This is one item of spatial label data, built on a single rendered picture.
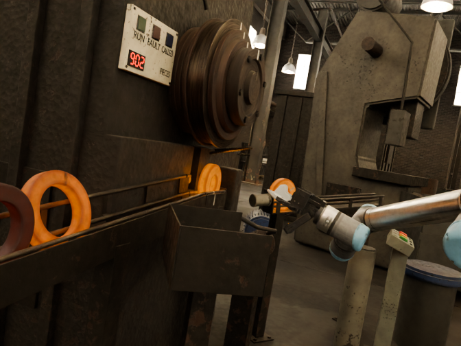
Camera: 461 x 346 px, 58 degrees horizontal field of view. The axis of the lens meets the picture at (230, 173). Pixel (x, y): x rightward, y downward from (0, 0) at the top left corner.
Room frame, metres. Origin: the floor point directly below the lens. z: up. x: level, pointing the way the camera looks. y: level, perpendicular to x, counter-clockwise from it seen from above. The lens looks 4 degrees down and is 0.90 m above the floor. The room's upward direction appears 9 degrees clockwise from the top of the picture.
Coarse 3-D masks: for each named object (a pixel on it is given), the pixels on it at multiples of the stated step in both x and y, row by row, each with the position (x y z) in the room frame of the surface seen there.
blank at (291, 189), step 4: (276, 180) 1.96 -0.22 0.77; (280, 180) 1.95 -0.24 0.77; (284, 180) 1.95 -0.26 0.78; (288, 180) 1.97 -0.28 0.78; (272, 184) 1.94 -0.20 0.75; (276, 184) 1.93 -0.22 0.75; (280, 184) 1.94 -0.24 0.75; (288, 184) 1.97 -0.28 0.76; (292, 184) 1.99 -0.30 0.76; (272, 188) 1.93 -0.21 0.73; (276, 188) 1.93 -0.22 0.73; (288, 188) 1.97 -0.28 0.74; (292, 188) 1.99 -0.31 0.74; (288, 192) 1.98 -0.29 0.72; (292, 192) 1.99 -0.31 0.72; (276, 200) 1.93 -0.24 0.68; (284, 208) 1.97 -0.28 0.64
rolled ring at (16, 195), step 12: (0, 192) 0.74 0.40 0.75; (12, 192) 0.76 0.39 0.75; (12, 204) 0.76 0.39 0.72; (24, 204) 0.79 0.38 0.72; (12, 216) 0.79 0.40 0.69; (24, 216) 0.79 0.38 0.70; (12, 228) 0.80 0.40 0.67; (24, 228) 0.80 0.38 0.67; (12, 240) 0.79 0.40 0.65; (24, 240) 0.80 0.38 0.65; (0, 252) 0.78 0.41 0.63; (12, 252) 0.78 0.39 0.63
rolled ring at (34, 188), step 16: (32, 176) 0.89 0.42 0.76; (48, 176) 0.90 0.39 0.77; (64, 176) 0.94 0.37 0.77; (32, 192) 0.85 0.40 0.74; (64, 192) 0.97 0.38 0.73; (80, 192) 0.97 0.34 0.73; (80, 208) 0.97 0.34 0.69; (80, 224) 0.95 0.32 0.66; (32, 240) 0.84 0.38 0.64; (48, 240) 0.86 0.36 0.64
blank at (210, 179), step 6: (204, 168) 1.57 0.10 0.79; (210, 168) 1.57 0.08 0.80; (216, 168) 1.61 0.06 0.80; (204, 174) 1.55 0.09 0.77; (210, 174) 1.56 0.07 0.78; (216, 174) 1.62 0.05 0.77; (204, 180) 1.54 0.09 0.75; (210, 180) 1.57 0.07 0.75; (216, 180) 1.64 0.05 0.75; (198, 186) 1.55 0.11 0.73; (204, 186) 1.54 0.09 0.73; (210, 186) 1.65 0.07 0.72; (216, 186) 1.64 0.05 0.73; (198, 192) 1.56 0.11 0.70
